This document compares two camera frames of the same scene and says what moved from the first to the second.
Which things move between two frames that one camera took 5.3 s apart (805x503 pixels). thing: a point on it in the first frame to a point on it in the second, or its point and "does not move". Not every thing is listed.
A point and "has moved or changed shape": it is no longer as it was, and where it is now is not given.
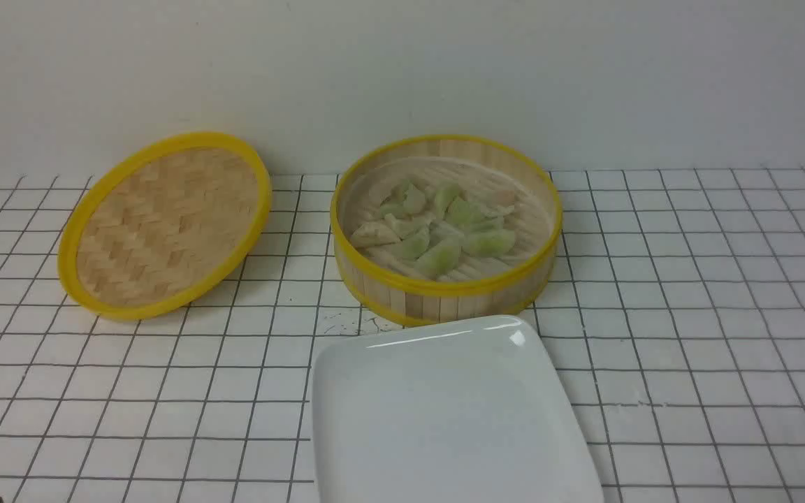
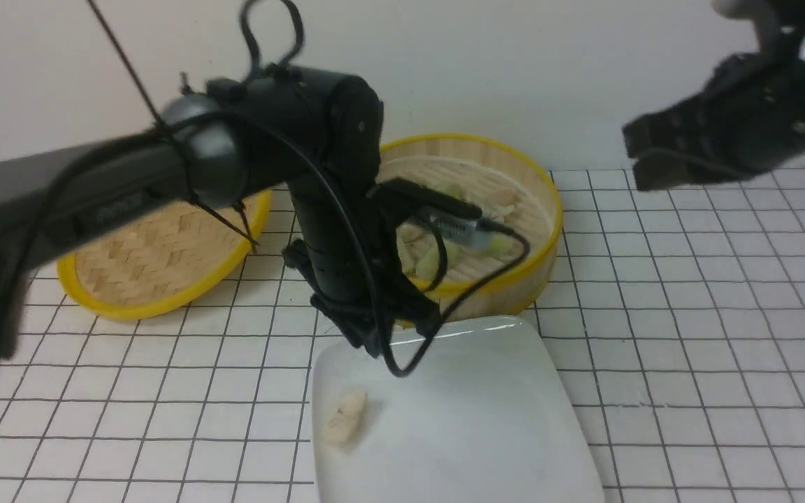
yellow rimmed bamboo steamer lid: [161, 223] does not move
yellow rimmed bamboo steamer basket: [441, 228] does not move
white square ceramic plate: [467, 411] does not move
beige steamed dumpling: [372, 234] has moved or changed shape
